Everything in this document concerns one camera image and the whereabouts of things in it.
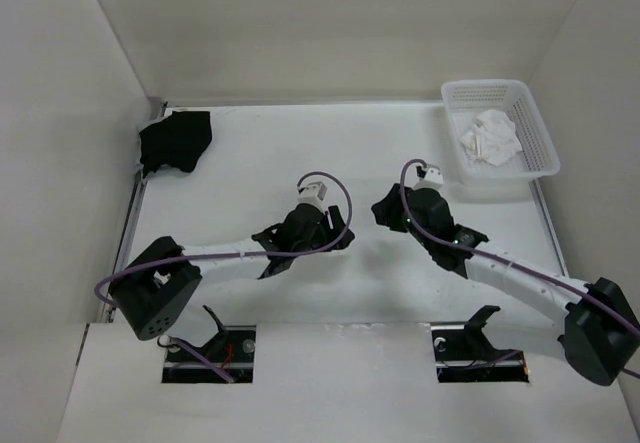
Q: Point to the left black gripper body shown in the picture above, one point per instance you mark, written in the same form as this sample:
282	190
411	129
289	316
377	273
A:
323	236

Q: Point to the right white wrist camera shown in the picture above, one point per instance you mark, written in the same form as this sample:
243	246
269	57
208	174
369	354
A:
429	177

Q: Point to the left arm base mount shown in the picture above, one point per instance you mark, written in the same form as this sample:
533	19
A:
232	350

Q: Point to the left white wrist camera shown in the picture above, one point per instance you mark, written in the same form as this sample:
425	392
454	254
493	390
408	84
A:
312	194

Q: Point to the metal table rail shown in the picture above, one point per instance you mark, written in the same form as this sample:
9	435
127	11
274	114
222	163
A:
157	107
550	231

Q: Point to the white tank top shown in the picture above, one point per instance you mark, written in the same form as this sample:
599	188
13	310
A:
491	138

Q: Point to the black folded tank top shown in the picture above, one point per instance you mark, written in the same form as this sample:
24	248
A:
176	141

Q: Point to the right metal table rail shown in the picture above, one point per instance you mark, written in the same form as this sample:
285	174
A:
550	231

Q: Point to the white plastic basket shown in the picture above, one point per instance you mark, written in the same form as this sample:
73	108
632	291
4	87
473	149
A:
465	99

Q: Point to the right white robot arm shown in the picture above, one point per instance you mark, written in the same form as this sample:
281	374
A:
593	327

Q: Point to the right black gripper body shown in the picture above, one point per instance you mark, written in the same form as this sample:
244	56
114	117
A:
394	222

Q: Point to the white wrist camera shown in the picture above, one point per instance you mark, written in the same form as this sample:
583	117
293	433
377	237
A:
312	194
429	177

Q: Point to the left metal table rail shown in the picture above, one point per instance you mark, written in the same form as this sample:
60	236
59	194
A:
157	107

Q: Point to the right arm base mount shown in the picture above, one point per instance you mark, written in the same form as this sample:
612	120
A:
463	354

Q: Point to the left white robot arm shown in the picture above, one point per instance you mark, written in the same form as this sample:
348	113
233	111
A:
156	301

